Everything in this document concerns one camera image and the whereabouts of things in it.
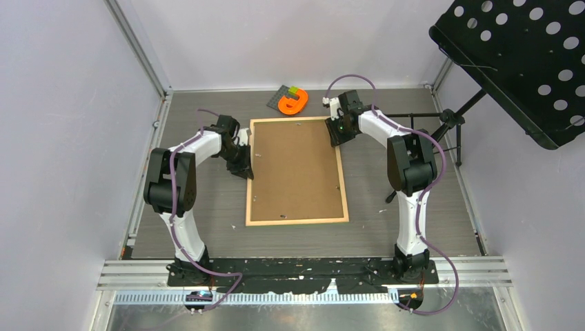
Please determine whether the wooden picture frame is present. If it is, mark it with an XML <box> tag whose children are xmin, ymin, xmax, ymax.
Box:
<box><xmin>244</xmin><ymin>116</ymin><xmax>350</xmax><ymax>228</ymax></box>

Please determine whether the aluminium rail frame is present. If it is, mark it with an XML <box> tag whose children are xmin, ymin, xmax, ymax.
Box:
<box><xmin>89</xmin><ymin>256</ymin><xmax>526</xmax><ymax>330</ymax></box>

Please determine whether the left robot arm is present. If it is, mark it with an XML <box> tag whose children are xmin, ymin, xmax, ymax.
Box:
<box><xmin>143</xmin><ymin>115</ymin><xmax>254</xmax><ymax>285</ymax></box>

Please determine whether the grey building baseplate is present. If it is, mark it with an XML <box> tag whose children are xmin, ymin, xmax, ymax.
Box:
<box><xmin>266</xmin><ymin>85</ymin><xmax>291</xmax><ymax>111</ymax></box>

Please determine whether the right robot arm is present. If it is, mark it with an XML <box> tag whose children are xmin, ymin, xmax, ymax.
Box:
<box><xmin>322</xmin><ymin>90</ymin><xmax>437</xmax><ymax>283</ymax></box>

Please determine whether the black perforated music stand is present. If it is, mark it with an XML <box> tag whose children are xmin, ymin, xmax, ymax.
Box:
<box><xmin>428</xmin><ymin>1</ymin><xmax>584</xmax><ymax>150</ymax></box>

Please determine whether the orange plastic horseshoe piece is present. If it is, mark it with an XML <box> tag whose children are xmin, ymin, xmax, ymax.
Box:
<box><xmin>279</xmin><ymin>89</ymin><xmax>308</xmax><ymax>116</ymax></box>

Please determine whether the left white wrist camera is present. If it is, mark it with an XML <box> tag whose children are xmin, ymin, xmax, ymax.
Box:
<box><xmin>237</xmin><ymin>128</ymin><xmax>252</xmax><ymax>146</ymax></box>

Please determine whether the brown backing board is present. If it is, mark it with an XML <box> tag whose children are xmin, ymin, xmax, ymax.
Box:
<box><xmin>250</xmin><ymin>119</ymin><xmax>344</xmax><ymax>222</ymax></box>

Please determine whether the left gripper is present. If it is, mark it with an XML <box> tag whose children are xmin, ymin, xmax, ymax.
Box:
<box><xmin>218</xmin><ymin>143</ymin><xmax>254</xmax><ymax>181</ymax></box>

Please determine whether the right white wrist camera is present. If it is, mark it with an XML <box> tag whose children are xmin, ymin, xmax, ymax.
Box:
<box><xmin>322</xmin><ymin>97</ymin><xmax>344</xmax><ymax>121</ymax></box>

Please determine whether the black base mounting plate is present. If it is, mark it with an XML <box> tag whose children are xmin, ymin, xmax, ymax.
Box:
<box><xmin>166</xmin><ymin>257</ymin><xmax>439</xmax><ymax>294</ymax></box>

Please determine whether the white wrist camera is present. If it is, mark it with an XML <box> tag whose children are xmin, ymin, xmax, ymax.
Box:
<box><xmin>237</xmin><ymin>128</ymin><xmax>252</xmax><ymax>146</ymax></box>
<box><xmin>322</xmin><ymin>97</ymin><xmax>344</xmax><ymax>121</ymax></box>

